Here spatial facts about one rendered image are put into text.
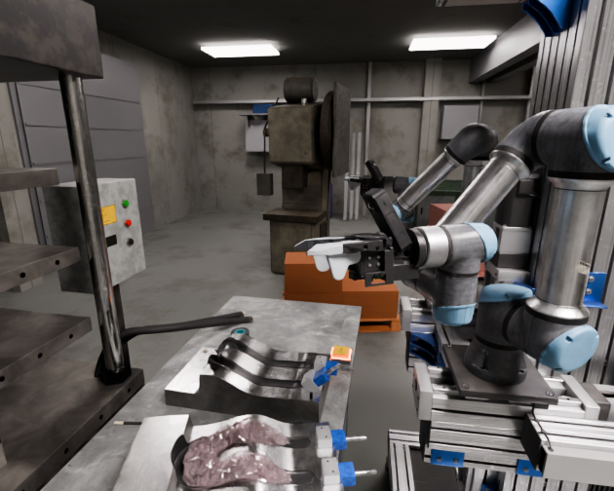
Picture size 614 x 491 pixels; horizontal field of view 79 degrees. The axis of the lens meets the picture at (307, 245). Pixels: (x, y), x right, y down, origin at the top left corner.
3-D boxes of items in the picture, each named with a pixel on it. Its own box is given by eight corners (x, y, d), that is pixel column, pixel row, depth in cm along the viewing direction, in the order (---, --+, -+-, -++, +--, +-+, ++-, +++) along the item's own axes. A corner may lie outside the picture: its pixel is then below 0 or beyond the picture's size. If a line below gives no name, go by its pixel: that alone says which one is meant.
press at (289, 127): (338, 287, 429) (344, 60, 366) (249, 282, 448) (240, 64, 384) (347, 256, 549) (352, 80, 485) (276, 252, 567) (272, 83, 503)
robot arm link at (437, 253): (448, 227, 64) (421, 223, 72) (425, 229, 63) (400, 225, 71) (448, 270, 65) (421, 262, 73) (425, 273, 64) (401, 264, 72)
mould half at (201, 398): (330, 376, 136) (331, 343, 132) (319, 428, 111) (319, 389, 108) (203, 360, 146) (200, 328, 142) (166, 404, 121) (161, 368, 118)
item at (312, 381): (347, 366, 115) (335, 353, 114) (345, 375, 110) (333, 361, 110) (315, 386, 119) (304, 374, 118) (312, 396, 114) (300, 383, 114)
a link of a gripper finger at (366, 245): (349, 254, 57) (391, 247, 61) (348, 245, 56) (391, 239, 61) (330, 251, 61) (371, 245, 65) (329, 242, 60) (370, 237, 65)
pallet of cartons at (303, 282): (267, 334, 327) (265, 264, 309) (287, 293, 414) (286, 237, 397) (402, 343, 312) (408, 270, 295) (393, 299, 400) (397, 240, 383)
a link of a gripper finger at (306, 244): (295, 275, 65) (349, 272, 65) (294, 241, 64) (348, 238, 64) (295, 271, 68) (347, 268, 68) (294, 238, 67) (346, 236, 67)
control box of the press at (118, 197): (174, 463, 196) (141, 178, 157) (138, 517, 167) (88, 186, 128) (136, 456, 200) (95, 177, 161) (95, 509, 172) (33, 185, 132)
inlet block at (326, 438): (363, 438, 104) (364, 422, 102) (367, 453, 99) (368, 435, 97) (316, 442, 103) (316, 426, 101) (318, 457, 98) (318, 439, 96)
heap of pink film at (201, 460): (288, 432, 102) (288, 407, 100) (292, 490, 85) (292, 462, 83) (191, 439, 100) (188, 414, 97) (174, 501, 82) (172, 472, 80)
